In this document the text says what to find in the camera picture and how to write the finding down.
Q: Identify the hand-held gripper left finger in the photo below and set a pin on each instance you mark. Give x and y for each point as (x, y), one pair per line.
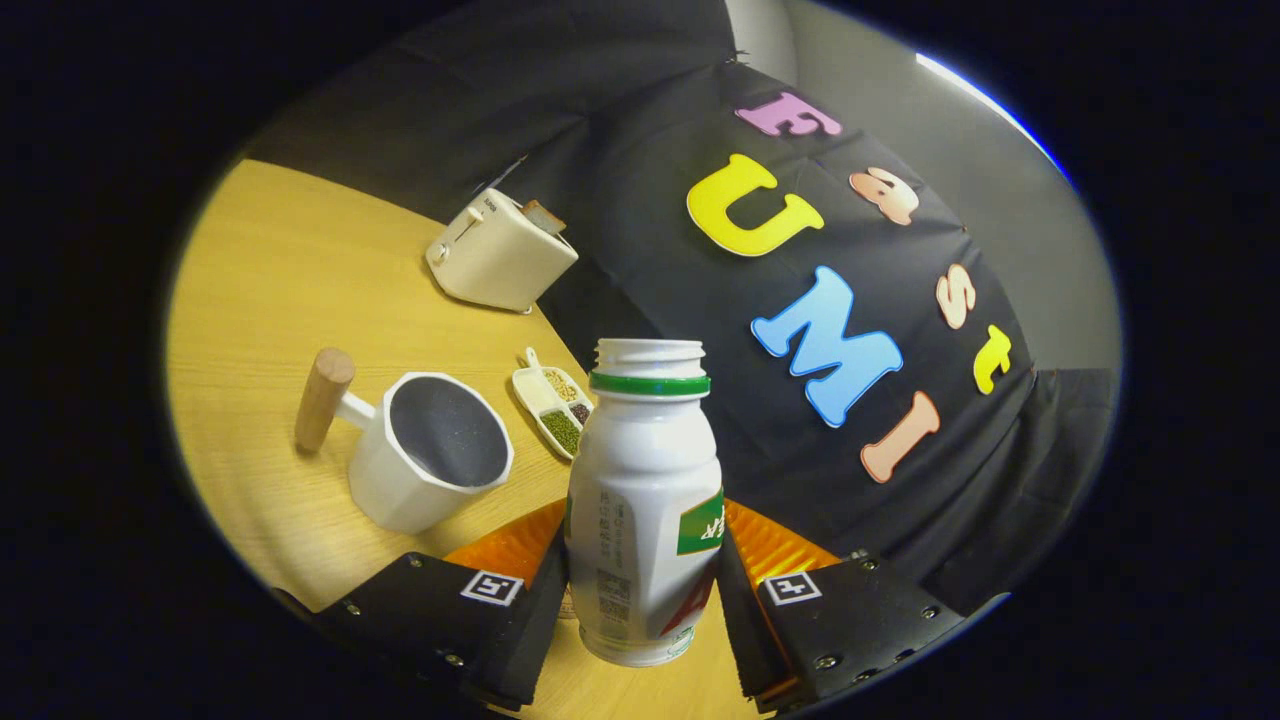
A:
(535, 630)

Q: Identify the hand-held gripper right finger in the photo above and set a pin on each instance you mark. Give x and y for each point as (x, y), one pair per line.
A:
(745, 630)

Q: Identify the cream toaster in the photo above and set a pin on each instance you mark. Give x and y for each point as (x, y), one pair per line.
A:
(495, 260)

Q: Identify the white divided dish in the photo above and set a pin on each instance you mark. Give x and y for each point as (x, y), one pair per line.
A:
(530, 390)

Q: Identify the pile of dark beans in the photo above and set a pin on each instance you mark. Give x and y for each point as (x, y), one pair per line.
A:
(580, 411)

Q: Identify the yellow wooden table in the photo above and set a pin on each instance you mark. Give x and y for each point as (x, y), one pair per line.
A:
(260, 300)

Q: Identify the pile of pale beans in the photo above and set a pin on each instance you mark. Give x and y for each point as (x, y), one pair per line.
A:
(560, 386)

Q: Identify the pile of green beans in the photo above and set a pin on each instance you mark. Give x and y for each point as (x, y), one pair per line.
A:
(562, 431)

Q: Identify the toasted bread slice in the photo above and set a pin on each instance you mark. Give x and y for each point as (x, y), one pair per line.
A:
(543, 217)

